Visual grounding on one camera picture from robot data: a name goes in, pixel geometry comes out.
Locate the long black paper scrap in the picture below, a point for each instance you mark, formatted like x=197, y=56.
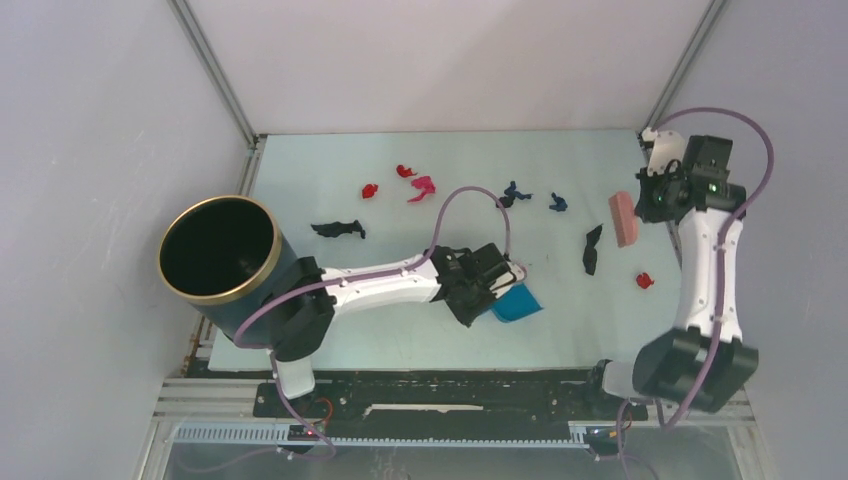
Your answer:
x=590, y=253

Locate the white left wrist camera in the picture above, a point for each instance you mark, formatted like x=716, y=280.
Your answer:
x=516, y=274

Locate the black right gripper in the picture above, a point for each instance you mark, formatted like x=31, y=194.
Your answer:
x=647, y=212

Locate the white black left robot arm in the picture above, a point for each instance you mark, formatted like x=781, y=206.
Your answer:
x=302, y=316

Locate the small blue paper scrap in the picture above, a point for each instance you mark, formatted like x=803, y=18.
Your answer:
x=558, y=203

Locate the pink hand brush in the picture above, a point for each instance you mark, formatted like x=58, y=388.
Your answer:
x=625, y=221

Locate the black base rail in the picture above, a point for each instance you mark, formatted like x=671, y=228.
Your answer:
x=461, y=406

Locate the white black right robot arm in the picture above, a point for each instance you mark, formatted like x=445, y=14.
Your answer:
x=701, y=361

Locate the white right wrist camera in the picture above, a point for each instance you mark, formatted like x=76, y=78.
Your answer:
x=664, y=148

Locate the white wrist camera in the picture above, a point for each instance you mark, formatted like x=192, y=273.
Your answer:
x=516, y=274
x=664, y=148

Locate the blue plastic dustpan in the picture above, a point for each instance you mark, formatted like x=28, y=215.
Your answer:
x=516, y=304

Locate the red paper scrap right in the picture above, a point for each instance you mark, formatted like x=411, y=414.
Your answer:
x=644, y=280

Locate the small red paper scrap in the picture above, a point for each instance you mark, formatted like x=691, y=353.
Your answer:
x=405, y=172

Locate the black paper strip left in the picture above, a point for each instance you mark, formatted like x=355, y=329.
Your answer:
x=338, y=228

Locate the black gold-rimmed bin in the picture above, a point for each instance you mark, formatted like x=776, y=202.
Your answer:
x=223, y=256

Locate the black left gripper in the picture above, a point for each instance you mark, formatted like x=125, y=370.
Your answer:
x=466, y=315

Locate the aluminium frame rail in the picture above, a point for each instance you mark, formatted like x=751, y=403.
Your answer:
x=250, y=410

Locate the red paper scrap left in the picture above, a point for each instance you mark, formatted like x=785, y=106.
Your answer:
x=369, y=191

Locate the dark navy paper scrap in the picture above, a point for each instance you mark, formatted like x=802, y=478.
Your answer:
x=511, y=194

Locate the magenta paper scrap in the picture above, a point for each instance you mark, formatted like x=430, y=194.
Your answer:
x=424, y=186

